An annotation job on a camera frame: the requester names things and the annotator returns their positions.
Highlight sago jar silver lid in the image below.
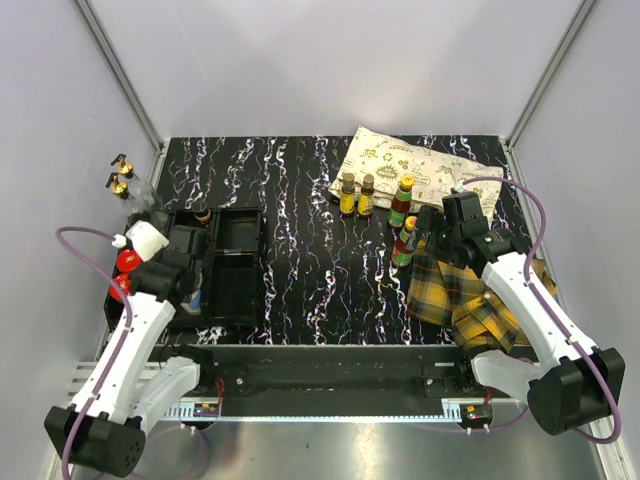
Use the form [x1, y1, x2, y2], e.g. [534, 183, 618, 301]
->
[181, 289, 202, 316]

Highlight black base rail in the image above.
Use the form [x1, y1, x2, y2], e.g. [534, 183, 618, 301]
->
[164, 343, 501, 419]

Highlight yellow label bottle brown cap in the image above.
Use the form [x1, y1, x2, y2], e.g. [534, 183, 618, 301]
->
[339, 173, 356, 215]

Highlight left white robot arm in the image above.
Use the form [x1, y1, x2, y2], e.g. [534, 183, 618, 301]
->
[44, 221, 217, 479]

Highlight black compartment organizer tray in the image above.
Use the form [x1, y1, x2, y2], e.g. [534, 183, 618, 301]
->
[102, 207, 266, 330]

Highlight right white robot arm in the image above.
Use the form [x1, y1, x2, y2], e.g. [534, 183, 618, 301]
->
[414, 191, 625, 442]

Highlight red lid chili jar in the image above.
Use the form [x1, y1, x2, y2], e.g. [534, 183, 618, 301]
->
[109, 272, 131, 303]
[116, 249, 143, 273]

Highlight cream printed cloth bag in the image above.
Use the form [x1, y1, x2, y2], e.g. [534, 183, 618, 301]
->
[329, 126, 503, 220]

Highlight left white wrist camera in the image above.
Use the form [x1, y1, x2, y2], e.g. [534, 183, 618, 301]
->
[111, 220, 169, 262]

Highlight short green label sauce bottle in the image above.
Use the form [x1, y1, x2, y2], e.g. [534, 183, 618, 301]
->
[391, 215, 417, 268]

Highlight yellow plaid cloth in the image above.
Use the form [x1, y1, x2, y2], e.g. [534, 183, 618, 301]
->
[408, 241, 529, 355]

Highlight clear pump bottle gold top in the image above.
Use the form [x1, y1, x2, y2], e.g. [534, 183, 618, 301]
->
[111, 154, 167, 212]

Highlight tall green label sauce bottle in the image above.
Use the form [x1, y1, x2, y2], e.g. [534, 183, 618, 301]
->
[388, 174, 414, 229]

